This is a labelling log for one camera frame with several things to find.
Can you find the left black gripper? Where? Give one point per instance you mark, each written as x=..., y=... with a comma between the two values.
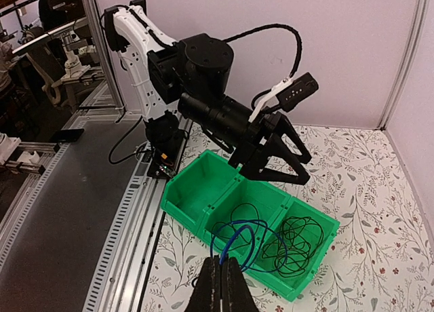
x=263, y=154

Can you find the right aluminium frame post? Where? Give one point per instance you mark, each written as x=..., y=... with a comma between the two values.
x=405, y=65

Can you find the front aluminium rail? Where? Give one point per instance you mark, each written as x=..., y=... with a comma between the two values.
x=67, y=234

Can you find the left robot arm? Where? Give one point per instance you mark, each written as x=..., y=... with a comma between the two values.
x=187, y=78

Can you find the background lab furniture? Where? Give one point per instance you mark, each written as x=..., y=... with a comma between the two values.
x=43, y=80

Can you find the green three-compartment bin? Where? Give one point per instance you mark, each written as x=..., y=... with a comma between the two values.
x=276, y=238

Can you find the left aluminium frame post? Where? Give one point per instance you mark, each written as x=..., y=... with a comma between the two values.
x=93, y=17

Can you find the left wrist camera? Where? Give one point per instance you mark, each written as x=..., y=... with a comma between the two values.
x=283, y=96

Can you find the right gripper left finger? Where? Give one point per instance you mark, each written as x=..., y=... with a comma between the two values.
x=206, y=293

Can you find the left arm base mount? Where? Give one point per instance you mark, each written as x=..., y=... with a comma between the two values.
x=160, y=166

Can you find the aluminium frame post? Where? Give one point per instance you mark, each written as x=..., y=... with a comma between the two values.
x=405, y=65
x=93, y=17

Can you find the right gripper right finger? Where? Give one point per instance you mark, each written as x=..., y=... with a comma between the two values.
x=236, y=294

